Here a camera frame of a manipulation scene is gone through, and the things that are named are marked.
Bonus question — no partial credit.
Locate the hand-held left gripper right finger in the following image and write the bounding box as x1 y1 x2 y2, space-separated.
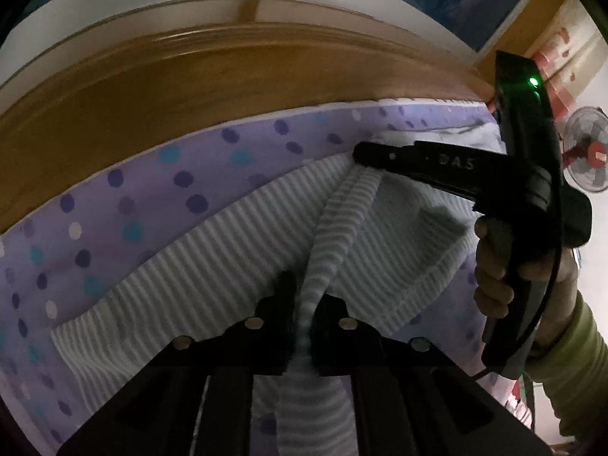
311 294 553 456

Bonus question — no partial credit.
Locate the black cable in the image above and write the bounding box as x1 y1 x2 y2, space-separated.
474 190 566 382

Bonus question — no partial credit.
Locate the person's right hand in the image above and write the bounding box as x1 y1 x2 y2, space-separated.
475 221 579 358

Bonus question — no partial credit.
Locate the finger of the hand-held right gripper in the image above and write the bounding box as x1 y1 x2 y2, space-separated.
354 140 541 203

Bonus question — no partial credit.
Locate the pink curtain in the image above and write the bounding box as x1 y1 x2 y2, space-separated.
522 24 608 122

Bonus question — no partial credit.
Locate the purple dotted bed sheet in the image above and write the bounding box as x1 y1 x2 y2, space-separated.
0 97 523 456

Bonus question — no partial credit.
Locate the wooden bed headboard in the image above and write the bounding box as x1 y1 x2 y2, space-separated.
0 0 497 236

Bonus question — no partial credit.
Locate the electric fan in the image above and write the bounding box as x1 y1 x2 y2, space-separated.
559 107 608 195

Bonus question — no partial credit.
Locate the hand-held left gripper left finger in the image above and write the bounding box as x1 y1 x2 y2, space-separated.
57 271 299 456

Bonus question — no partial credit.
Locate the person's right forearm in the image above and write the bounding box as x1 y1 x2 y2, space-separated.
522 290 608 442

